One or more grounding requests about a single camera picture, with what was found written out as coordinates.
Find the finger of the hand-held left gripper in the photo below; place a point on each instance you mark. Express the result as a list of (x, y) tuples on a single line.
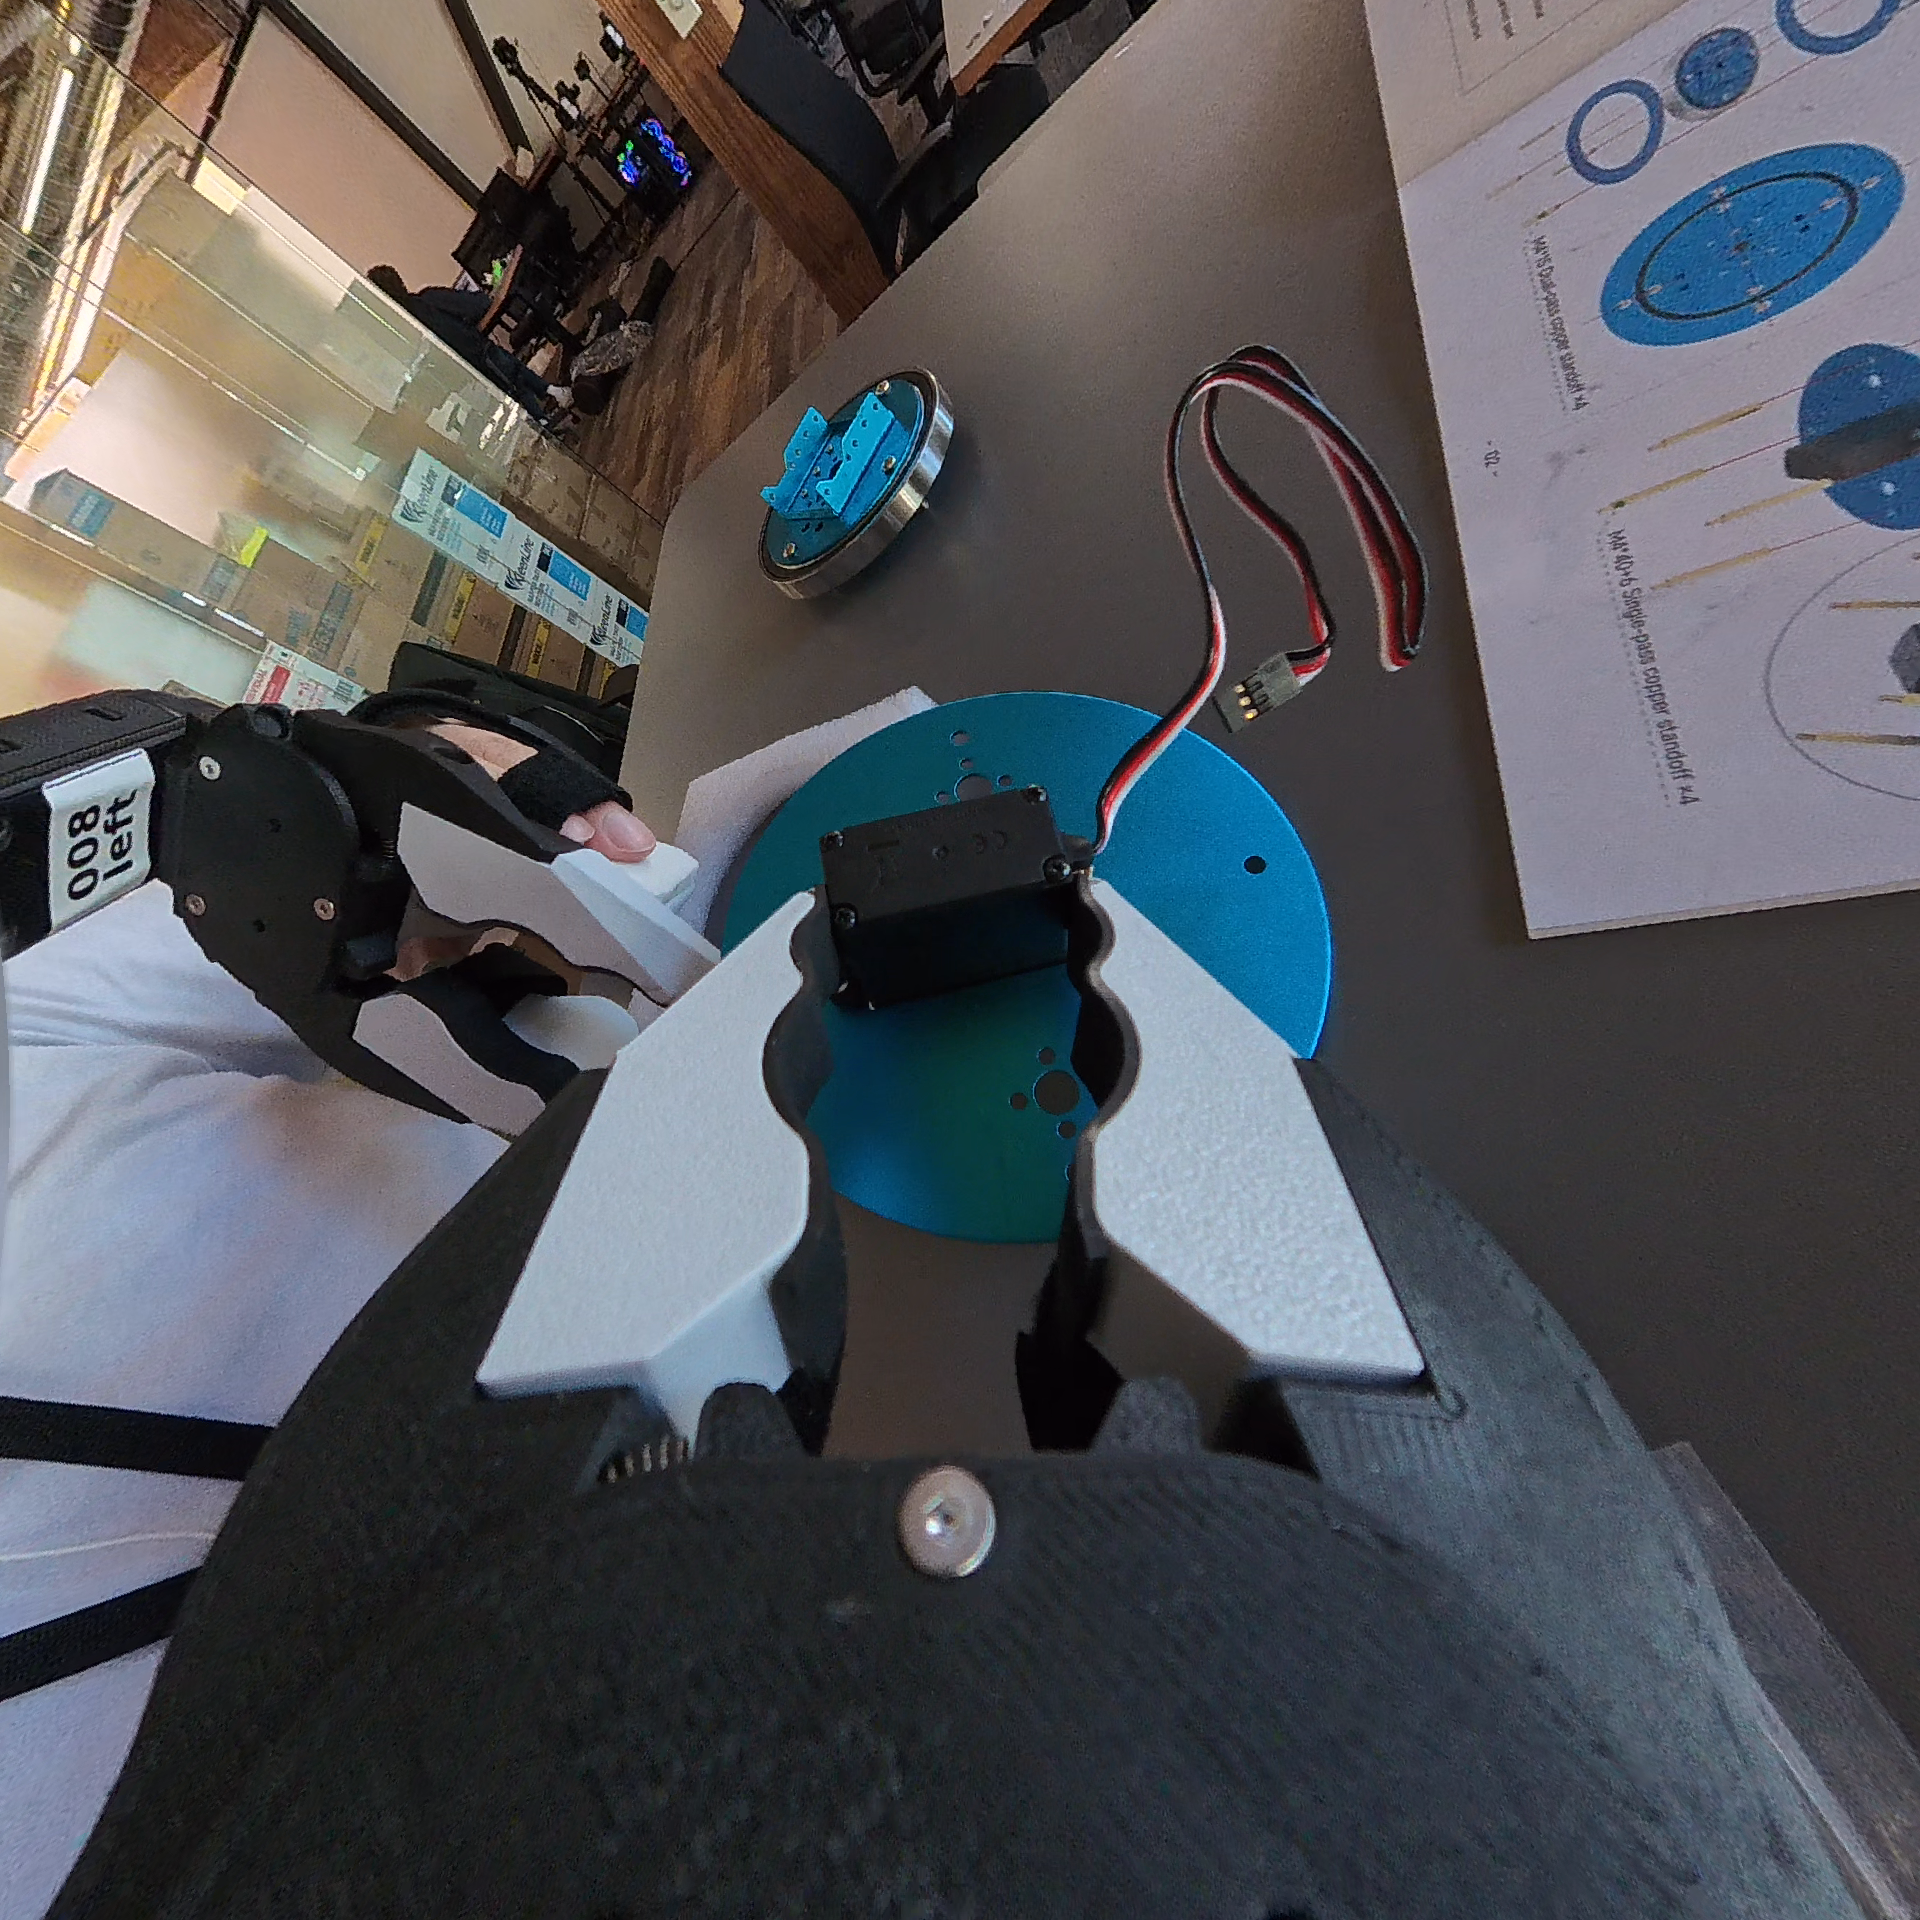
[(578, 1027), (600, 914)]

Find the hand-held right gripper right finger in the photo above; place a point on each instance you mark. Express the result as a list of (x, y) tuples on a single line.
[(1245, 1200)]

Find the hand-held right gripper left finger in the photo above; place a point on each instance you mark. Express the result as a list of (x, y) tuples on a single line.
[(646, 1200)]

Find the white foam piece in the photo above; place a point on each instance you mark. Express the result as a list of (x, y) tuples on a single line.
[(795, 751)]

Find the blue round metal plate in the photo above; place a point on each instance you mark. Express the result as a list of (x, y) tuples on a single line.
[(1201, 931)]

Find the black servo motor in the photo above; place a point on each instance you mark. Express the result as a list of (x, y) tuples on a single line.
[(944, 902)]

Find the wooden desk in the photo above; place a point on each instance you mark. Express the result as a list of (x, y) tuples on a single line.
[(779, 164)]

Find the person's left hand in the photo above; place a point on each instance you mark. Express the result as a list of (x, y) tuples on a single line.
[(614, 827)]

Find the person's white clothing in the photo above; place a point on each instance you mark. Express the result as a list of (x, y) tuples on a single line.
[(150, 1200)]

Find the silver round bearing turntable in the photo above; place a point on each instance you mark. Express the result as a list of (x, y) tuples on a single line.
[(885, 518)]

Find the white assembly instruction manual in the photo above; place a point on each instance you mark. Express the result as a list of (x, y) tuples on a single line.
[(1501, 599)]

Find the black office chair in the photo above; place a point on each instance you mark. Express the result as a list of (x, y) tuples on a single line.
[(840, 105)]

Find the blue metal bracket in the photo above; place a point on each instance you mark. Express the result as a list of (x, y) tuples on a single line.
[(826, 458)]

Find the black camera equipment rack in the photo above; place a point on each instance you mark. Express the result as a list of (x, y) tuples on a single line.
[(562, 105)]

